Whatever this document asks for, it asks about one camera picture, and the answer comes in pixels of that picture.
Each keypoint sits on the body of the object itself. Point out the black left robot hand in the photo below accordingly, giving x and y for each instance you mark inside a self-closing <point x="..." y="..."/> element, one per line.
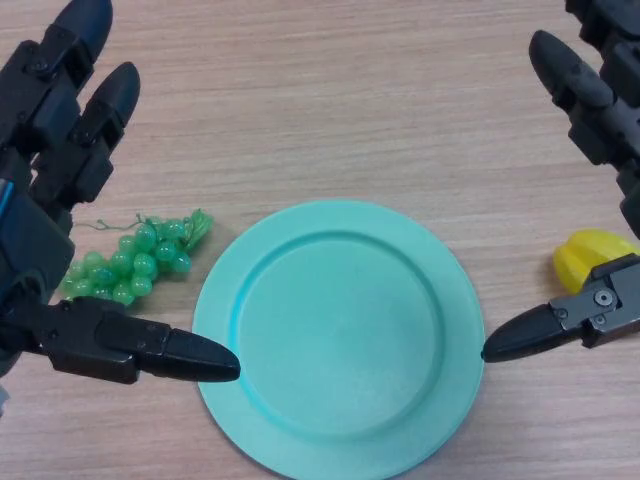
<point x="55" y="150"/>

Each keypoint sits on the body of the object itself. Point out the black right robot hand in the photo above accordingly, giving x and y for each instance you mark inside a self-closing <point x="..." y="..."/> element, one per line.
<point x="600" y="115"/>

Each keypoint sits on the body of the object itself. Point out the green grapes bunch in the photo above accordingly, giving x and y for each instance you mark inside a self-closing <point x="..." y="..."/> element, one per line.
<point x="135" y="260"/>

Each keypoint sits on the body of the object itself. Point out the teal round plate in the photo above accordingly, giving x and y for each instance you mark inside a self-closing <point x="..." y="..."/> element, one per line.
<point x="338" y="340"/>

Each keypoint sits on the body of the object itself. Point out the yellow starfruit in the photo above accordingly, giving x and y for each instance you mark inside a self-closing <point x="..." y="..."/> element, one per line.
<point x="582" y="260"/>

